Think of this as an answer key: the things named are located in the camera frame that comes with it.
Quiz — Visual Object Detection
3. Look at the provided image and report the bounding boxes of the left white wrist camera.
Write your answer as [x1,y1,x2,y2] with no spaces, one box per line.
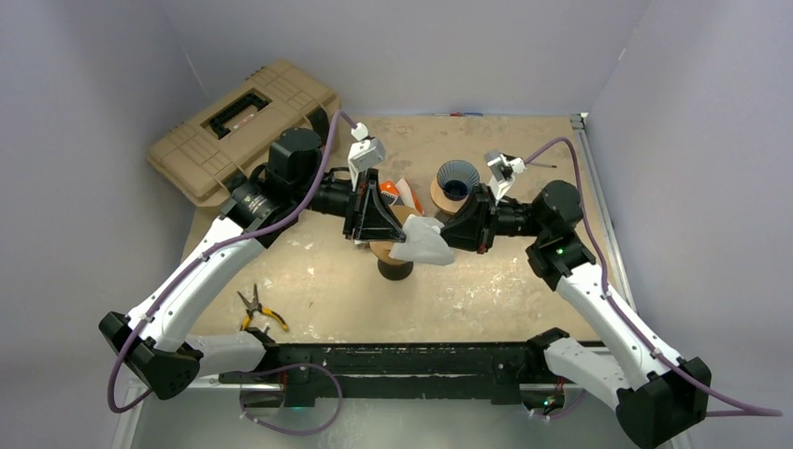
[347,123,386,190]

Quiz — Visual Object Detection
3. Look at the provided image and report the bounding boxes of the tan plastic toolbox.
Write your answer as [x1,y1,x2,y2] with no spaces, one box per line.
[147,60,341,208]

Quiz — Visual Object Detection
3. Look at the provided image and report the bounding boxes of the wooden dripper stand black base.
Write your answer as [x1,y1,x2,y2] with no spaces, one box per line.
[369,241,413,282]

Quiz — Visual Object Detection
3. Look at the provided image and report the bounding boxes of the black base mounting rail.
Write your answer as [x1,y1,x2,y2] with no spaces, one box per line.
[219,340,559,407]

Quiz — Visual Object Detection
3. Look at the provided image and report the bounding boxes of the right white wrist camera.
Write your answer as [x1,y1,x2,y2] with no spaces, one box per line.
[484,151,526,202]

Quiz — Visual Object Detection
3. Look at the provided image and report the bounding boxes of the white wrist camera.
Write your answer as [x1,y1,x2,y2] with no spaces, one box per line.
[347,123,386,190]
[484,151,526,202]

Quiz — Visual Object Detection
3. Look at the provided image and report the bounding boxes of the white paper coffee filter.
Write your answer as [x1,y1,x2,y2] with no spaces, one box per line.
[388,214,455,266]

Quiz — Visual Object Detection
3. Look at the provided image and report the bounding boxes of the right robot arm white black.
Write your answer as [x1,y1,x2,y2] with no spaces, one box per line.
[440,181,712,448]

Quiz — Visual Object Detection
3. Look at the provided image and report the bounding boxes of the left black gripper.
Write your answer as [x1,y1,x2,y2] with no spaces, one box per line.
[294,167,407,241]

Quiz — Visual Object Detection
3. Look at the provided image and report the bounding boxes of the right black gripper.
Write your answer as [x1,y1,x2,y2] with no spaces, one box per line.
[429,182,549,254]

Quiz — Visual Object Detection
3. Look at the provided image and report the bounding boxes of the yellow black screwdriver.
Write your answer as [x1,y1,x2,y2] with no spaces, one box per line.
[501,153,558,169]

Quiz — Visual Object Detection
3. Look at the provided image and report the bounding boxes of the brown paper coffee filter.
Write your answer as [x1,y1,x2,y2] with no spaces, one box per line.
[390,205,422,226]

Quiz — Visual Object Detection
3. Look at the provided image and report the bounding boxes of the glass carafe with collar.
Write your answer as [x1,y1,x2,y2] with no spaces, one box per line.
[434,210,454,225]

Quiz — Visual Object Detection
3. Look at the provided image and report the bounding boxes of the yellow handled pliers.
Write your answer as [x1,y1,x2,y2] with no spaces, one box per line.
[237,283,290,332]

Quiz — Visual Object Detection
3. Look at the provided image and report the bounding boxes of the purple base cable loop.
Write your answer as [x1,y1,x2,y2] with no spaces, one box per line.
[238,364,345,437]

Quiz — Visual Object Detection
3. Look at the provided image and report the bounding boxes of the wooden ring dripper holder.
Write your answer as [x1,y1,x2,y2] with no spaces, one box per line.
[430,179,469,216]

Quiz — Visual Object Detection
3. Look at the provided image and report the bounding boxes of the coffee paper filter box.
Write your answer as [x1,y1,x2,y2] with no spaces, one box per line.
[380,178,425,215]

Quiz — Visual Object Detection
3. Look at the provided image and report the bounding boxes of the red blue pen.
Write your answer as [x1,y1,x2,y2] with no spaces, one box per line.
[430,111,484,117]

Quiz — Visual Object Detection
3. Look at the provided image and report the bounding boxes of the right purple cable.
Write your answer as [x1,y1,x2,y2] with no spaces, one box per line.
[523,137,783,418]

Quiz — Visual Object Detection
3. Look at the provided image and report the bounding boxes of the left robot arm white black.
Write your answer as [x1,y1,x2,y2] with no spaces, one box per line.
[99,126,406,399]

